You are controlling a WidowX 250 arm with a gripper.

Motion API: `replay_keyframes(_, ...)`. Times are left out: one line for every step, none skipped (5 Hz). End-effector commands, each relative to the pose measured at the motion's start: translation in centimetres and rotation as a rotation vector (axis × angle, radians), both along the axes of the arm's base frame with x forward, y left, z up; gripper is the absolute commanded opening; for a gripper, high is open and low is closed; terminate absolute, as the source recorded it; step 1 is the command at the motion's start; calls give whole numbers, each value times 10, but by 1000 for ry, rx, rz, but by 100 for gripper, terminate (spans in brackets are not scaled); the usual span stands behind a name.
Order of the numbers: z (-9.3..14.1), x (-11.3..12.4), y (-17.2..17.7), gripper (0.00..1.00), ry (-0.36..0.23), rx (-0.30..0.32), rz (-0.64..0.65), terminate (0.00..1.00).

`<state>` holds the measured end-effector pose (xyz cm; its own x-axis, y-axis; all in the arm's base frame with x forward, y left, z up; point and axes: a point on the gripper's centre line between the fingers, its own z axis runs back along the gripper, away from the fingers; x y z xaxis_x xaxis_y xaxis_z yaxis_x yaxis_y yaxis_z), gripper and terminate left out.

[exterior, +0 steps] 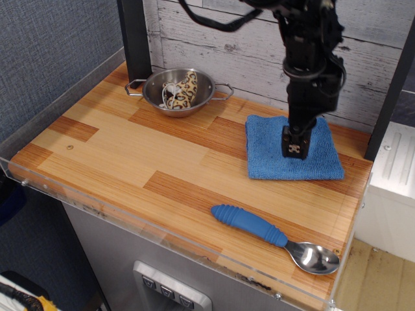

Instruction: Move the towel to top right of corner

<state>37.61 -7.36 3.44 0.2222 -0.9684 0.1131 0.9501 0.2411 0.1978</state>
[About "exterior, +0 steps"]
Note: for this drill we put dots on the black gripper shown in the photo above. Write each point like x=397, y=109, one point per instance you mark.
x=310, y=94

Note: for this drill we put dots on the blue cloth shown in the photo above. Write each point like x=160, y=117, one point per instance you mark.
x=265, y=157

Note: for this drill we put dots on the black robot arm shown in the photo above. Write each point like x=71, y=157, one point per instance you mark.
x=310, y=32

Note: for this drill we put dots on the white box with grooves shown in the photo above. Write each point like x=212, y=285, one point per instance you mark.
x=386, y=218

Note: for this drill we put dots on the leopard print plush toy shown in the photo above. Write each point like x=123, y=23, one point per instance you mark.
x=180, y=95

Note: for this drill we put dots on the silver dispenser button panel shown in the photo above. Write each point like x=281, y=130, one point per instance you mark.
x=170, y=290

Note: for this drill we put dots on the silver toy fridge cabinet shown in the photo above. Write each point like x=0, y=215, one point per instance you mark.
x=112, y=252

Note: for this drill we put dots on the clear acrylic table guard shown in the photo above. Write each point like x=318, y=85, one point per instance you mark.
x=113, y=156

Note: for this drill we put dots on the yellow black object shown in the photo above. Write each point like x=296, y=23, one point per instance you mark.
x=20, y=293

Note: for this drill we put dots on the black right frame post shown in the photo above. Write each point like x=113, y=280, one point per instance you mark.
x=392, y=95

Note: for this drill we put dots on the black frame post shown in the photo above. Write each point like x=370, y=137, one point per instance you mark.
x=135, y=39
x=392, y=95

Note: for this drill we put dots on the blue handled metal spoon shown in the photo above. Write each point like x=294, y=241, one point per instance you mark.
x=311, y=258

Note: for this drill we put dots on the steel bowl with handles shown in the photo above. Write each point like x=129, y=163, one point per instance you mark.
x=151, y=89

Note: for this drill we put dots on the black left frame post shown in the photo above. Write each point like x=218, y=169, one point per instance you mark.
x=135, y=39

